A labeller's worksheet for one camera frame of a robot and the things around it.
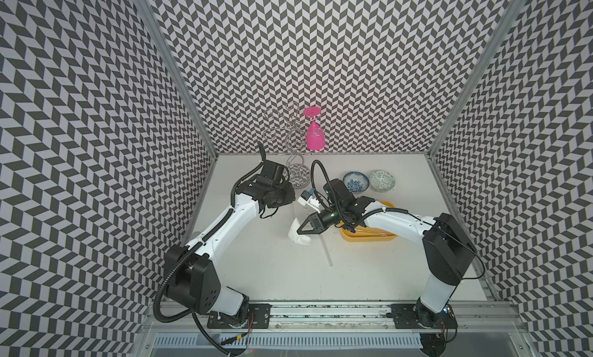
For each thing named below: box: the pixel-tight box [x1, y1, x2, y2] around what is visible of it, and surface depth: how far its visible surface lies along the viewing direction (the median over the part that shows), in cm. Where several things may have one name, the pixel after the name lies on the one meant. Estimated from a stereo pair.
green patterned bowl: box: [369, 170, 397, 194], surface depth 107 cm
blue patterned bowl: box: [342, 170, 370, 193], surface depth 107 cm
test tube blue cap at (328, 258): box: [319, 234, 334, 269], surface depth 88 cm
